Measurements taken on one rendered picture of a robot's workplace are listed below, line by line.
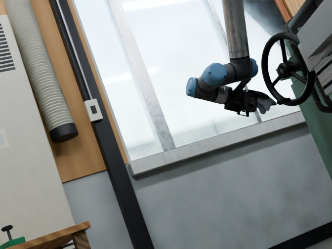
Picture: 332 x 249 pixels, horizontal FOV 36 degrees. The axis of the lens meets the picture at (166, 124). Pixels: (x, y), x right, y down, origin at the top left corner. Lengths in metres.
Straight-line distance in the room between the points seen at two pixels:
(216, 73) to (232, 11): 0.23
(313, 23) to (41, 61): 2.02
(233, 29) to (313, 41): 0.63
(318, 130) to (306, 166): 1.39
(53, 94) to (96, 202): 0.66
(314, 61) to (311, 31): 0.30
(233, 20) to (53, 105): 1.37
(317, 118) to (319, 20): 1.06
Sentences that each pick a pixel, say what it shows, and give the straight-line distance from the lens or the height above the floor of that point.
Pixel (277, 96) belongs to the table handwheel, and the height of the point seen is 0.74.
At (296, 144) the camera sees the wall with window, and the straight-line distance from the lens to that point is 3.62.
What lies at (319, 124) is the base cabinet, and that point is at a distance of 2.22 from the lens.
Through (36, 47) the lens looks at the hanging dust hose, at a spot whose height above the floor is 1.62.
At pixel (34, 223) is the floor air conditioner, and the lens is 2.62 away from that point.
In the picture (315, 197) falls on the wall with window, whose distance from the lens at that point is 3.60.
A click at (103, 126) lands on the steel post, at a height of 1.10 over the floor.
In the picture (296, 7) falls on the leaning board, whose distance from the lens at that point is 3.93.
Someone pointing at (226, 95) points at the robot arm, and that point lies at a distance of 1.92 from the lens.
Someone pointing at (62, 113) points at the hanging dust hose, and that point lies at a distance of 2.90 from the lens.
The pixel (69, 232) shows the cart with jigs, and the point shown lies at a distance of 1.87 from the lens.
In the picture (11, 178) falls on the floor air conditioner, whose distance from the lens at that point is 2.65.
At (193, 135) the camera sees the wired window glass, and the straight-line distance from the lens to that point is 3.36.
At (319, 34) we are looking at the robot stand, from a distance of 1.23.
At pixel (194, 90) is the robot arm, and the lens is 1.88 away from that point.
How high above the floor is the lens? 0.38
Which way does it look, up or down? 12 degrees up
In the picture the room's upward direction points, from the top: 21 degrees counter-clockwise
